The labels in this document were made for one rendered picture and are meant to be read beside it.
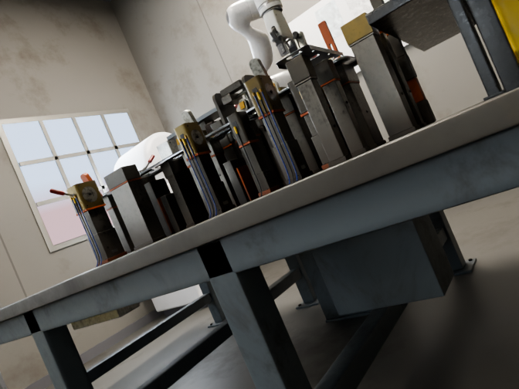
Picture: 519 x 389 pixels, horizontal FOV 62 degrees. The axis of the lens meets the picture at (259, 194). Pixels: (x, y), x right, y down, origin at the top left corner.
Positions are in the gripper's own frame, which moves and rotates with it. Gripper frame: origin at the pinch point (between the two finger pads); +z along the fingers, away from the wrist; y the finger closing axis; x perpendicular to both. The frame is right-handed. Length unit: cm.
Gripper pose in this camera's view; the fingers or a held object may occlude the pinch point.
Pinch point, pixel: (290, 53)
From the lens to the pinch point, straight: 160.1
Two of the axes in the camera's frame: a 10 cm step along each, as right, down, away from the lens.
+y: -4.8, 2.0, -8.6
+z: 4.0, 9.2, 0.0
